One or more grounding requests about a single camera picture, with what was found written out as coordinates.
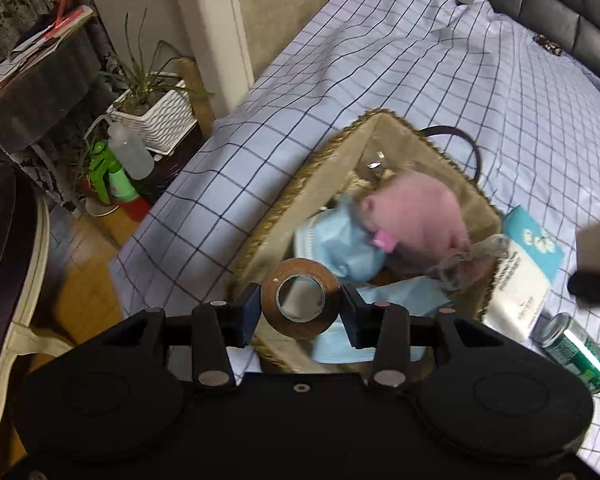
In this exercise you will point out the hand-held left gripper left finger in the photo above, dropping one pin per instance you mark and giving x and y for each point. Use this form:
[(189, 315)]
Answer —
[(250, 315)]

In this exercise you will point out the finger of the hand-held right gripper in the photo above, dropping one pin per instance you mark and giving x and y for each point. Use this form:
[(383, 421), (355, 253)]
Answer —
[(597, 287)]

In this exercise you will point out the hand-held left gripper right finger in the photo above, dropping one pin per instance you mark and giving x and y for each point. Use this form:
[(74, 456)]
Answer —
[(354, 317)]

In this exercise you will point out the blue face mask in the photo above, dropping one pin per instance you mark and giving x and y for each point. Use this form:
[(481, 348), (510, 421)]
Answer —
[(405, 295)]

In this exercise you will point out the bundle of blue face masks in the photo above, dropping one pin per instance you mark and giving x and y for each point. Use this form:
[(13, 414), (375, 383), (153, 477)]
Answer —
[(340, 250)]

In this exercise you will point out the brown tape roll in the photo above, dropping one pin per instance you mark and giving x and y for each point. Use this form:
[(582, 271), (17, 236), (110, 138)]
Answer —
[(300, 266)]

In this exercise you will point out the pink cloth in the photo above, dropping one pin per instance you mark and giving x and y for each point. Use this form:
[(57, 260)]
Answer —
[(415, 210)]

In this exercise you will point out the wicker basket with floral lining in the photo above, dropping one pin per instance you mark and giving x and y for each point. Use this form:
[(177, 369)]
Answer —
[(330, 170)]

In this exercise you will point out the green drink can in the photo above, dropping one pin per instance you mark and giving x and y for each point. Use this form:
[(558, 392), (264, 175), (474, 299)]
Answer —
[(575, 350)]

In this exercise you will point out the white and blue towel pack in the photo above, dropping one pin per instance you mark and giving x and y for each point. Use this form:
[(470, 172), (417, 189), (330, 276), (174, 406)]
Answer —
[(515, 290)]

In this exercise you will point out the green spray bottle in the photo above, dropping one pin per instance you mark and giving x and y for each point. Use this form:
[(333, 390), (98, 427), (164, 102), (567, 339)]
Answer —
[(117, 182)]

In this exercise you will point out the clear squeeze bottle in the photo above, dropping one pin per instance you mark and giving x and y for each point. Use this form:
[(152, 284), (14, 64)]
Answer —
[(130, 152)]

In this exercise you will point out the potted plant in white pot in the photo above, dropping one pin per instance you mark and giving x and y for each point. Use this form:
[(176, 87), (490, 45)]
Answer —
[(155, 117)]

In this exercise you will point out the leopard print hair clip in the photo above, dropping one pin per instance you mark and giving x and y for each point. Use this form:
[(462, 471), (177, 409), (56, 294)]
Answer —
[(550, 44)]

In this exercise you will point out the dark maroon tote bag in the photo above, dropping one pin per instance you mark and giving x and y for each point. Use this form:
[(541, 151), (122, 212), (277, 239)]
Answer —
[(5, 260)]

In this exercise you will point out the black leather sofa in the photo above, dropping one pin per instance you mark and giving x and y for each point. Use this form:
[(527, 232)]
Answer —
[(555, 0)]

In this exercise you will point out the black storage box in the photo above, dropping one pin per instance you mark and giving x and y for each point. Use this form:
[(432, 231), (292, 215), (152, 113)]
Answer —
[(45, 95)]

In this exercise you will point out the stack of papers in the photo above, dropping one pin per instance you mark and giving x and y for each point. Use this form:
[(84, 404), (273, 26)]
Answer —
[(35, 45)]

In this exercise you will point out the tan cylindrical post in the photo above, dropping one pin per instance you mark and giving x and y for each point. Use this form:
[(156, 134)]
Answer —
[(195, 95)]

